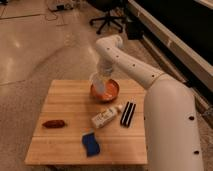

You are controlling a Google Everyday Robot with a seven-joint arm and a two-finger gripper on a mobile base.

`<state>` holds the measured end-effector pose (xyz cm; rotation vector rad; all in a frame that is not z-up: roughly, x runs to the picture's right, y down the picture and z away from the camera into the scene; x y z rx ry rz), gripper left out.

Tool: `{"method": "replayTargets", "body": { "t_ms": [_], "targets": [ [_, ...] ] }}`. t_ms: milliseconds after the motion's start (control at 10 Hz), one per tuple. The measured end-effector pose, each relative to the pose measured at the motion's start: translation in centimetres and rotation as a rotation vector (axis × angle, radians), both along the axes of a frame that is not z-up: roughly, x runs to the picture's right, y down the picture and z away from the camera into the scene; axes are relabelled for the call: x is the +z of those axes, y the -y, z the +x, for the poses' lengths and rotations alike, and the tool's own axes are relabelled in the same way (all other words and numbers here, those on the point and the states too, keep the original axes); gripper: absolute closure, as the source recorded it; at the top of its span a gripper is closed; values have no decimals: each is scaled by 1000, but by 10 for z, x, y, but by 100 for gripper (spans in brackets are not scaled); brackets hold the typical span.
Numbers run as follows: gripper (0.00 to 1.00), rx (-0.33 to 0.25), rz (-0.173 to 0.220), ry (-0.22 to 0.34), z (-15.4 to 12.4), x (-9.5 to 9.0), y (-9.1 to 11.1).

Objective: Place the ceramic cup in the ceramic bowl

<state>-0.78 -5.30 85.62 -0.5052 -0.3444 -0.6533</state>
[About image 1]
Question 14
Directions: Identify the brown sausage-shaped object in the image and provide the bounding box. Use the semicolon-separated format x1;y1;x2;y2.
42;120;65;128

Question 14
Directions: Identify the black office chair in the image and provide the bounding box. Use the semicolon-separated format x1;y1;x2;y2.
86;0;125;35

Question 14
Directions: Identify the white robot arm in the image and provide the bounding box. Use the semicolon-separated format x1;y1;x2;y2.
96;35;204;171

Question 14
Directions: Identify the translucent white ceramic cup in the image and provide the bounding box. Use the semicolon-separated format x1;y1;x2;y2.
89;73;106;95

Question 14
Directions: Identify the blue sponge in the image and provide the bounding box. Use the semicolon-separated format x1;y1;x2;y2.
82;133;100;157

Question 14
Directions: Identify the white lotion bottle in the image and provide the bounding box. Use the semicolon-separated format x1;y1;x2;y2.
91;105;123;128

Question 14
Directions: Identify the power strip with cables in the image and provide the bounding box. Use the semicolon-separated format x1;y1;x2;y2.
44;0;81;22

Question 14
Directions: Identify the orange ceramic bowl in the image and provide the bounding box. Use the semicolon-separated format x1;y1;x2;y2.
90;79;119;102

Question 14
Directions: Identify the wooden table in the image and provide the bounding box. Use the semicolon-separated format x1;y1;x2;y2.
25;79;147;166

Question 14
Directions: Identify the long white bench counter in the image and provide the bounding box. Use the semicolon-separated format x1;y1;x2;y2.
126;0;213;111

